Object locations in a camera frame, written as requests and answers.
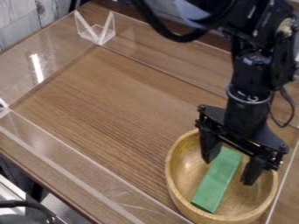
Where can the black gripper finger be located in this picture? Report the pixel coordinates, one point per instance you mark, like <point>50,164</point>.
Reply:
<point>210,145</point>
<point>253,170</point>

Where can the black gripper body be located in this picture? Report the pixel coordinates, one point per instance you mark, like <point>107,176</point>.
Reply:
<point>241,124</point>

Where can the green rectangular block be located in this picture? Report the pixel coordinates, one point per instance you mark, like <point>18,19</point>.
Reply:
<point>216,182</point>

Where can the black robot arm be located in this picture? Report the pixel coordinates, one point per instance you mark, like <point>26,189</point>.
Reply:
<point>262,28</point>

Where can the brown wooden bowl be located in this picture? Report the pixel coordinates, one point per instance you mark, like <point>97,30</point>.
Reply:
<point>245,201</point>

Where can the clear acrylic corner bracket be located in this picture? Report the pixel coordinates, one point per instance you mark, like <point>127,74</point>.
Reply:
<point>99,34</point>

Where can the clear acrylic tray wall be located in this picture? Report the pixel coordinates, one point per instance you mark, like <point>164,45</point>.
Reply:
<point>91,114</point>

